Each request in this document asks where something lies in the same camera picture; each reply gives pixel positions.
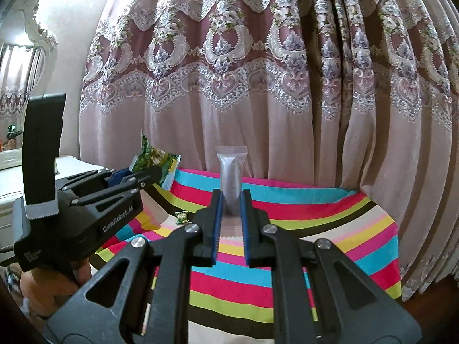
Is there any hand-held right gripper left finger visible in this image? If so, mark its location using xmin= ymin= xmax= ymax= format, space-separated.
xmin=43 ymin=188 xmax=225 ymax=344

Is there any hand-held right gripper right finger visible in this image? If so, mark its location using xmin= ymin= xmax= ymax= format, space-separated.
xmin=240 ymin=188 xmax=420 ymax=344

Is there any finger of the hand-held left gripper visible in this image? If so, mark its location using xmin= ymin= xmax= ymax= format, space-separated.
xmin=70 ymin=167 xmax=163 ymax=206
xmin=59 ymin=168 xmax=130 ymax=192

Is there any green printed snack packet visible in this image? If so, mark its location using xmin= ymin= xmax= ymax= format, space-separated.
xmin=128 ymin=131 xmax=182 ymax=190

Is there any clear tube-shaped snack packet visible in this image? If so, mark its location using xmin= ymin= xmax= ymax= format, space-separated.
xmin=215 ymin=146 xmax=248 ymax=239

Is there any person's left hand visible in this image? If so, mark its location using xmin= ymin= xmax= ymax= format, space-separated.
xmin=20 ymin=261 xmax=94 ymax=321

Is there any striped colourful cloth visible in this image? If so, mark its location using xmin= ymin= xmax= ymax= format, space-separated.
xmin=95 ymin=167 xmax=402 ymax=344

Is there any white dresser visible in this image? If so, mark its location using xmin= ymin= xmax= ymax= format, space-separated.
xmin=0 ymin=155 xmax=108 ymax=259

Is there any pink embroidered curtain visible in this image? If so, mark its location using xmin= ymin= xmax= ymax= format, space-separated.
xmin=79 ymin=0 xmax=459 ymax=302

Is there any white ornate mirror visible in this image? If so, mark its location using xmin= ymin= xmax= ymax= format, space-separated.
xmin=0 ymin=0 xmax=58 ymax=173

